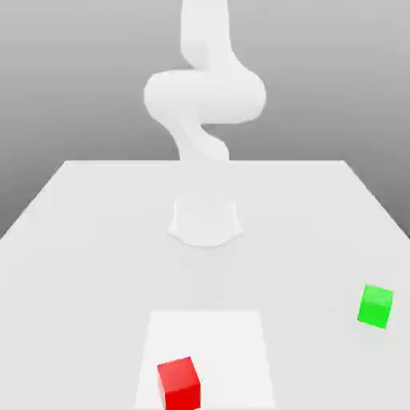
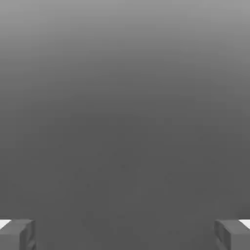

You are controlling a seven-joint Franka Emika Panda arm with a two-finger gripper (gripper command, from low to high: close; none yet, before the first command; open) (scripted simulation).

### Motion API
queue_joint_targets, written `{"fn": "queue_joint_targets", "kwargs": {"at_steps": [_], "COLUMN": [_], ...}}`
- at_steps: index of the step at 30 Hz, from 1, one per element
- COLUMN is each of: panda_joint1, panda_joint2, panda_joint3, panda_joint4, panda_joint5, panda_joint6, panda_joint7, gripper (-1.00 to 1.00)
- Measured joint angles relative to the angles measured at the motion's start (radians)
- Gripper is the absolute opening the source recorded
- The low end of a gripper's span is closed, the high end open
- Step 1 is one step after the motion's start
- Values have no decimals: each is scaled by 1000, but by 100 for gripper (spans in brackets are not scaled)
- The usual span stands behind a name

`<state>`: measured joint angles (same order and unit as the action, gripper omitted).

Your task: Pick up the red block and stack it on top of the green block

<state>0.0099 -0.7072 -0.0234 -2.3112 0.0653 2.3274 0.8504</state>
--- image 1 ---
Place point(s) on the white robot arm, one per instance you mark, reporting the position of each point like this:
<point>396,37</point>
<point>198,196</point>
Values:
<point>205,96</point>

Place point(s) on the small green cube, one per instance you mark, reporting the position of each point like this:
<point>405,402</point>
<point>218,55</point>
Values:
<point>374,307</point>

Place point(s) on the small red cube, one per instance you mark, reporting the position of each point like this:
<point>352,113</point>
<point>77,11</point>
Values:
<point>179,382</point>

